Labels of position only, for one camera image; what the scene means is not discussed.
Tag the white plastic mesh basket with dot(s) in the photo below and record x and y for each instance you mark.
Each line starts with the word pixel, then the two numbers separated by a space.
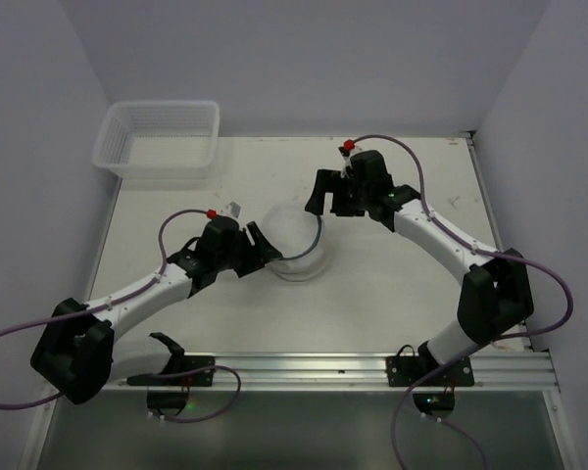
pixel 159 140

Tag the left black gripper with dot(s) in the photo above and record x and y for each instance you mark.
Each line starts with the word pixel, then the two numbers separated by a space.
pixel 245 253

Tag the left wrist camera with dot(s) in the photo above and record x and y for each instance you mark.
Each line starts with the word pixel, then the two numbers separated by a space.
pixel 230 210

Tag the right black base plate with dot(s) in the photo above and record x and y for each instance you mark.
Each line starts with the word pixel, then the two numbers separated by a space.
pixel 409 365

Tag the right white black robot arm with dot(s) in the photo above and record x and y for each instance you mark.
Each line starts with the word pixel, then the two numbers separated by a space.
pixel 495 293

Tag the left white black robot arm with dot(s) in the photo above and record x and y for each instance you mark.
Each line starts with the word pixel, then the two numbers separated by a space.
pixel 75 350

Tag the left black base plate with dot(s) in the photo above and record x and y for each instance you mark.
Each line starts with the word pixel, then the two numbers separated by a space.
pixel 202 376

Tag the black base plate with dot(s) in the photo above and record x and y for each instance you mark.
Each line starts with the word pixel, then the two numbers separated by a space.
pixel 409 365
pixel 202 376

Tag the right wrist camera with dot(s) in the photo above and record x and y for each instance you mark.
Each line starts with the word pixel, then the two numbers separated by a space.
pixel 348 150

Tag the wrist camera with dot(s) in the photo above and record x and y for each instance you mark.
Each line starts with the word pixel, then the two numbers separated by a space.
pixel 348 150
pixel 230 210

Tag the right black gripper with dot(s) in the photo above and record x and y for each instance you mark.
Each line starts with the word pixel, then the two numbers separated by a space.
pixel 343 197

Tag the aluminium mounting rail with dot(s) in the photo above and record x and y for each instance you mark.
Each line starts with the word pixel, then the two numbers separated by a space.
pixel 492 371

